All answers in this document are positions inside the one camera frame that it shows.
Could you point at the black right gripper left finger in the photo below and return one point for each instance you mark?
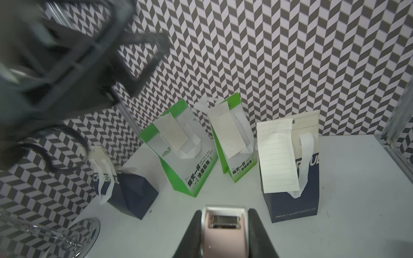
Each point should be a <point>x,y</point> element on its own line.
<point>190,244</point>

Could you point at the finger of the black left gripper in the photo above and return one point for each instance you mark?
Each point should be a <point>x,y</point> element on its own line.
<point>142,61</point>

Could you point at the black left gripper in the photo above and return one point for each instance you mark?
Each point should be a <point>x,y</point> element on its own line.
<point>50,72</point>

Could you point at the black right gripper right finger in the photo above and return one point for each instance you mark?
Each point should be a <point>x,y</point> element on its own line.
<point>260,245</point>

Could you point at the small pink stapler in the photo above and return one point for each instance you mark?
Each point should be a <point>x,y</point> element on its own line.
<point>224,232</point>

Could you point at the navy cream Cheerful bag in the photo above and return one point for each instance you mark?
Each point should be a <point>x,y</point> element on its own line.
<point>129,193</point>
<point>304,202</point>

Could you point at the green white bag front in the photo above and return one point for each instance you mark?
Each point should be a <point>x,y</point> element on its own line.
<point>185,150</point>

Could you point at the green white bag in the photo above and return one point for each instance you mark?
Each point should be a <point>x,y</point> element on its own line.
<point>244,161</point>
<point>185,150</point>

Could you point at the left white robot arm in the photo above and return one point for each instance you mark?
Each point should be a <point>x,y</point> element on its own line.
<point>14,143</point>

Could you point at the aluminium corner post left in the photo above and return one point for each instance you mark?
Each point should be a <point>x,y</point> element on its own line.
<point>126,113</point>

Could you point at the aluminium corner post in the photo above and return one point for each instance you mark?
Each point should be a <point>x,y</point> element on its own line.
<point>126,113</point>
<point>397,122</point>

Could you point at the silver wire stand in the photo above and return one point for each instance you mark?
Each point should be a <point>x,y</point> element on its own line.
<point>74,242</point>

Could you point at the aluminium corner post right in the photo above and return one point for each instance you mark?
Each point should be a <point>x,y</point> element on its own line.
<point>397,122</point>

